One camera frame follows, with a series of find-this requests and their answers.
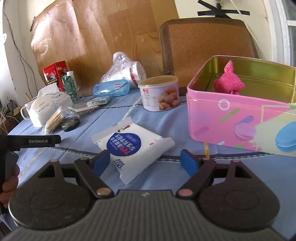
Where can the pink tin box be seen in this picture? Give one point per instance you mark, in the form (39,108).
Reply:
(208,115)

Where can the clear blue pouch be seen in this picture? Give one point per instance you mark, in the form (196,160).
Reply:
(111,89)

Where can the green white carton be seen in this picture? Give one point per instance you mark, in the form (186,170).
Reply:
(69,85)

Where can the white window frame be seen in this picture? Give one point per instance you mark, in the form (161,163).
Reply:
(276,34)

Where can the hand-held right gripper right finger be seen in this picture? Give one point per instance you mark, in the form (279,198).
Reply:
(188,163)

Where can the white enamel mug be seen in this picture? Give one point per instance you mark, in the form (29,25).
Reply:
(25,112)

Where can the black tape cross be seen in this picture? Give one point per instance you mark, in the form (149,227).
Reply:
(222,11)

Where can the pink plush toy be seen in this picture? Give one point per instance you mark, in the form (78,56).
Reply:
(227,84)

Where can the white tissue pack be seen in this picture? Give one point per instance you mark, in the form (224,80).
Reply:
(46,104)

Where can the white cup red print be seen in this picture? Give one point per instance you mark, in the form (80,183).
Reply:
(138,74)

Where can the white wall fixture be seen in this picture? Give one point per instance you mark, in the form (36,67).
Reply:
(3,39)

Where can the white wet wipes packet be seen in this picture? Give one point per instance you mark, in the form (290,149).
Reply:
(138,148)

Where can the white food can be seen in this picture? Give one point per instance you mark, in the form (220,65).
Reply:
(157,97)

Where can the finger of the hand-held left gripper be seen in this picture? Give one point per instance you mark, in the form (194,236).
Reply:
(34,140)

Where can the person's left hand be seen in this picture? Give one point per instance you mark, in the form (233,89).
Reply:
(10,187)

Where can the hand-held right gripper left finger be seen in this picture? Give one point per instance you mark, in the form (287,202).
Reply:
(101,162)

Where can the clear plastic bag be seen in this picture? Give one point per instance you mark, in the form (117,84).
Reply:
(118,69)

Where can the light blue tablecloth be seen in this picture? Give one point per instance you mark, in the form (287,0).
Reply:
(161,129)

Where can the small clear plastic case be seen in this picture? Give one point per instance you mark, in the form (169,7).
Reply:
(99,101)

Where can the red tin box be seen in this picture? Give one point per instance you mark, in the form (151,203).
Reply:
(54,74)

